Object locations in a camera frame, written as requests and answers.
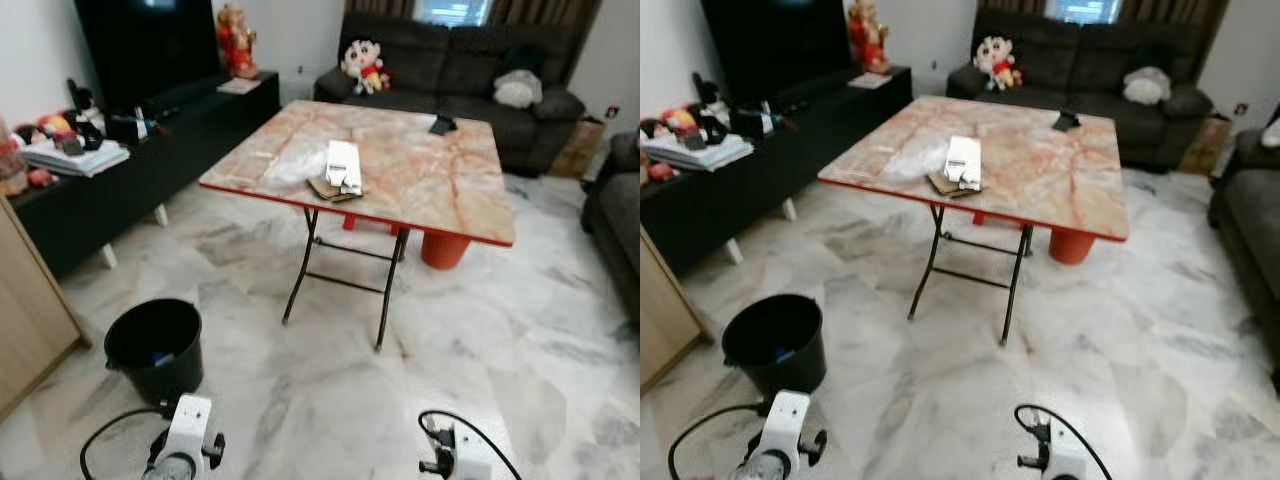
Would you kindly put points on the marble top folding table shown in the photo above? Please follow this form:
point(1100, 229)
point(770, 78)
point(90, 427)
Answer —
point(1040, 165)
point(400, 170)

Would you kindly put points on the dark grey sofa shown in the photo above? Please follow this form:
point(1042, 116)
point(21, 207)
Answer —
point(615, 220)
point(1250, 220)

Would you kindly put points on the window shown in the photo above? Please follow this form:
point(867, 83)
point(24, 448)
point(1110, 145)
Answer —
point(1083, 10)
point(452, 11)

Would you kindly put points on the small black object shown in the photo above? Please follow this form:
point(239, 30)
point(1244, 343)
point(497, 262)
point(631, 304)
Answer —
point(442, 125)
point(1066, 121)

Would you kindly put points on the brown carton box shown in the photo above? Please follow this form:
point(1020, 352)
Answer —
point(1205, 148)
point(578, 150)

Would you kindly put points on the stack of white papers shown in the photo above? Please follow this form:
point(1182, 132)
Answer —
point(75, 158)
point(700, 153)

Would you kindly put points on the black TV cabinet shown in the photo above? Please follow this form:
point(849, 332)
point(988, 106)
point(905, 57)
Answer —
point(740, 200)
point(130, 190)

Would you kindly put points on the orange plastic stool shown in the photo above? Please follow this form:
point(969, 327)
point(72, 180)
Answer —
point(444, 250)
point(1070, 246)

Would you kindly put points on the light wooden cabinet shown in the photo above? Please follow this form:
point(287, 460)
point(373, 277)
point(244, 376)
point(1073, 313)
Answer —
point(30, 310)
point(665, 320)

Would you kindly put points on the black television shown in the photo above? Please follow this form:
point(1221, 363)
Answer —
point(145, 50)
point(775, 45)

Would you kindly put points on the brown curtain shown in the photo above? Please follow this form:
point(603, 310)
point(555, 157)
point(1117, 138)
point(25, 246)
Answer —
point(1180, 25)
point(555, 30)

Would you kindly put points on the brown cardboard piece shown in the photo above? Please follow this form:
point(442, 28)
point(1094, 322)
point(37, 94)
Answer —
point(940, 184)
point(322, 189)

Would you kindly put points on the flat tray under figurine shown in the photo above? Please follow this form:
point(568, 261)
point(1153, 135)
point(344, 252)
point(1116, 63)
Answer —
point(240, 86)
point(870, 81)

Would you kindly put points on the black rubbish bin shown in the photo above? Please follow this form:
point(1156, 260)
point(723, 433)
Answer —
point(775, 345)
point(155, 350)

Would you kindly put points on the white paper packet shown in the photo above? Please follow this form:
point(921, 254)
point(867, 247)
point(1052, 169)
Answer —
point(344, 165)
point(964, 160)

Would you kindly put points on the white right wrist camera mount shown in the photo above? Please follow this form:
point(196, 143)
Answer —
point(1065, 455)
point(470, 455)

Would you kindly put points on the white cushion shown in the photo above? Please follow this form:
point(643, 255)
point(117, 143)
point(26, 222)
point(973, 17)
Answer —
point(1272, 133)

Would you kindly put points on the black mouse toy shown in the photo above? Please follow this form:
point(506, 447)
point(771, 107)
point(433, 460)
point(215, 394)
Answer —
point(85, 115)
point(712, 112)

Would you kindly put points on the clear plastic bag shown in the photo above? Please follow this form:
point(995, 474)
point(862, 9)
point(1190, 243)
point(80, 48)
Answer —
point(295, 165)
point(912, 160)

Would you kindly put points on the dark brown sofa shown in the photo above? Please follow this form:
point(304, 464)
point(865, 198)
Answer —
point(450, 70)
point(1085, 60)

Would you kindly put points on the cartoon boy plush doll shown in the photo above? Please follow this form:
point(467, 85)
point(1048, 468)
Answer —
point(996, 64)
point(364, 68)

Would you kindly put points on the red figurine statue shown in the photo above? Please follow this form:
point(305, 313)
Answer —
point(237, 40)
point(868, 38)

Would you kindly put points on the grey white plush toy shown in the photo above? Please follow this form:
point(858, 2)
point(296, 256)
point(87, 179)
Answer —
point(1147, 87)
point(518, 90)

